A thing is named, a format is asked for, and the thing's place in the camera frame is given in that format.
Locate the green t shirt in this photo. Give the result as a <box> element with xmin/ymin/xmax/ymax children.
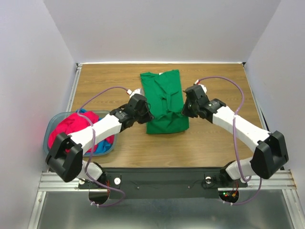
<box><xmin>140</xmin><ymin>70</ymin><xmax>189</xmax><ymax>135</ymax></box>

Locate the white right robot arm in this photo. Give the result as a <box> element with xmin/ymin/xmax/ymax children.
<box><xmin>182</xmin><ymin>84</ymin><xmax>289</xmax><ymax>186</ymax></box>

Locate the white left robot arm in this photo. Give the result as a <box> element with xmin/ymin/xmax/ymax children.
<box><xmin>46</xmin><ymin>94</ymin><xmax>153</xmax><ymax>188</ymax></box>

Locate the blue t shirt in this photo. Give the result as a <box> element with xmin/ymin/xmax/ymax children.
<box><xmin>73</xmin><ymin>108</ymin><xmax>114</xmax><ymax>156</ymax></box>

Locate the pink t shirt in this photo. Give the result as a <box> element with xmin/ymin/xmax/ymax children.
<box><xmin>47</xmin><ymin>111</ymin><xmax>114</xmax><ymax>153</ymax></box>

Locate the grey plastic bin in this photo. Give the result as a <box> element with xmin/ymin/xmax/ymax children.
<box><xmin>43</xmin><ymin>110</ymin><xmax>119</xmax><ymax>157</ymax></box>

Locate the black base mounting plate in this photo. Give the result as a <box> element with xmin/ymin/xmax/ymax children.
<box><xmin>78</xmin><ymin>167</ymin><xmax>251</xmax><ymax>200</ymax></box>

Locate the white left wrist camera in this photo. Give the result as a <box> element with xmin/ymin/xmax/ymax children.
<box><xmin>126</xmin><ymin>88</ymin><xmax>144</xmax><ymax>98</ymax></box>

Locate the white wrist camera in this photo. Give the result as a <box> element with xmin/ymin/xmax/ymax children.
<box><xmin>126</xmin><ymin>88</ymin><xmax>144</xmax><ymax>98</ymax></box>
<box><xmin>194</xmin><ymin>80</ymin><xmax>207</xmax><ymax>93</ymax></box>

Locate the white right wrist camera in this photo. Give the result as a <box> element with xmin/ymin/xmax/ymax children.
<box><xmin>194</xmin><ymin>80</ymin><xmax>207</xmax><ymax>93</ymax></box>

